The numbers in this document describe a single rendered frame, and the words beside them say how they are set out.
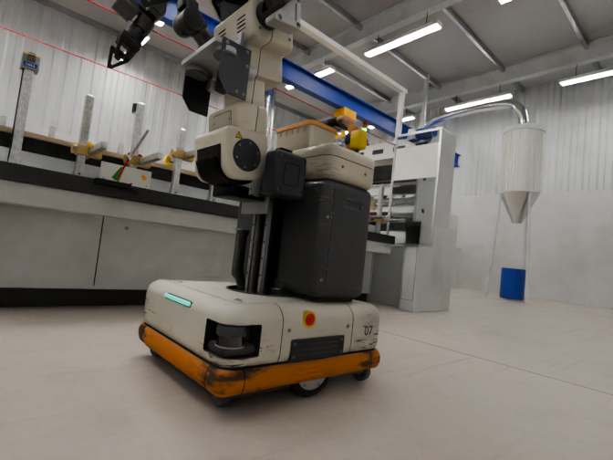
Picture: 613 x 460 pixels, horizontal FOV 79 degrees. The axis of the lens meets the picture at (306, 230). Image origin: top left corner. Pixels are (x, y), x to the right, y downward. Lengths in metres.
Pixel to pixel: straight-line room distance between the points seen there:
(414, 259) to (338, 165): 2.55
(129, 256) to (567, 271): 8.76
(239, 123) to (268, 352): 0.70
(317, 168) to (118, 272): 1.59
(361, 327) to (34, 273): 1.76
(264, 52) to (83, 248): 1.57
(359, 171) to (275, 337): 0.64
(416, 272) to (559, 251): 6.37
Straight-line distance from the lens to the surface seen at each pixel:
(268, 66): 1.40
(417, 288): 3.74
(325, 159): 1.25
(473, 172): 10.75
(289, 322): 1.10
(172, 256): 2.61
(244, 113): 1.25
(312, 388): 1.24
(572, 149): 10.20
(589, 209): 9.79
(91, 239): 2.46
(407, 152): 3.95
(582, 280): 9.67
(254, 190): 1.37
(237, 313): 1.00
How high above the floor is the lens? 0.43
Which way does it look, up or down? 4 degrees up
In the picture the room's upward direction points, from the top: 6 degrees clockwise
